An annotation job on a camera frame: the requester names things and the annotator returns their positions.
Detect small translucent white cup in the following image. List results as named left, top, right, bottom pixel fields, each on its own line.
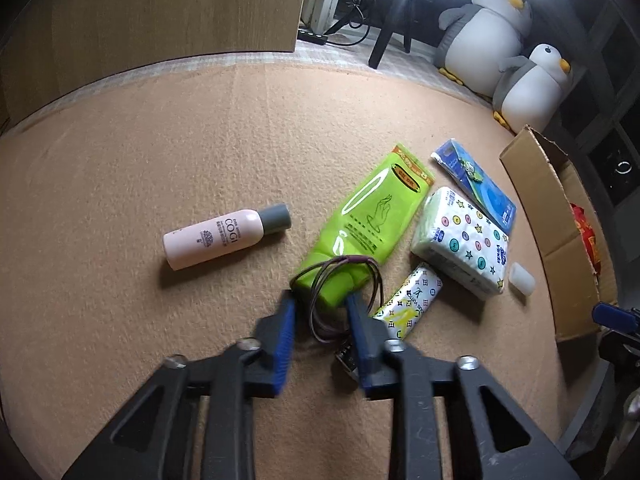
left=507, top=262, right=537, bottom=298

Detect cardboard box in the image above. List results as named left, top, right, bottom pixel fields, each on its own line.
left=500, top=126, right=618, bottom=343

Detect brown hair ties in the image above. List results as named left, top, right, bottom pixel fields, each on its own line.
left=291, top=255, right=385, bottom=346

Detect plaid bed sheet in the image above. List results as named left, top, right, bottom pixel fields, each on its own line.
left=295, top=30, right=501, bottom=106

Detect white patterned slim case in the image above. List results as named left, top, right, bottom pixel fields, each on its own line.
left=334, top=262, right=444, bottom=386

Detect large wooden board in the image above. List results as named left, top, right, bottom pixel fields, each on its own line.
left=0, top=0, right=313, bottom=126

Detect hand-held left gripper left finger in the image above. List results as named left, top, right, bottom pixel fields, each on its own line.
left=60, top=290, right=298, bottom=480

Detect white window frame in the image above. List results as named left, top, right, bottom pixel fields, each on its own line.
left=565, top=0, right=640, bottom=201

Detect blue carded keychain packet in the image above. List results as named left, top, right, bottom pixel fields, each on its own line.
left=431, top=138, right=517, bottom=235

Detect black tripod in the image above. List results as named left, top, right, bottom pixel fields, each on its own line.
left=368, top=0, right=436, bottom=69

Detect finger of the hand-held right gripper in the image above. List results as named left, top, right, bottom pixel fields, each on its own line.
left=591, top=301, right=640, bottom=336
left=597, top=332, right=640, bottom=376

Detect red fabric pouch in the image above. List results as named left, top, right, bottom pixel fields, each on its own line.
left=570, top=202, right=608, bottom=276

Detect small penguin plush toy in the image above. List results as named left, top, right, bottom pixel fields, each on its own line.
left=492, top=43, right=572, bottom=133

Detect black cable bundle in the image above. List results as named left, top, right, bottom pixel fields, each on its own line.
left=345, top=0, right=381, bottom=43

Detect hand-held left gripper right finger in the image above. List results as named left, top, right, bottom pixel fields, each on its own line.
left=346, top=292, right=568, bottom=480

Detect patterned tissue pack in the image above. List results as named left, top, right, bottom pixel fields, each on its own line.
left=410, top=186, right=512, bottom=301

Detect green glove packet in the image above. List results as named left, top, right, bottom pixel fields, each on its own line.
left=290, top=141, right=435, bottom=309

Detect pink bottle with grey cap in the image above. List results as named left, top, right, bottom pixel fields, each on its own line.
left=162, top=203, right=292, bottom=271

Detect large penguin plush toy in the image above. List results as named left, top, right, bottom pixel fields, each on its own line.
left=434, top=0, right=533, bottom=98

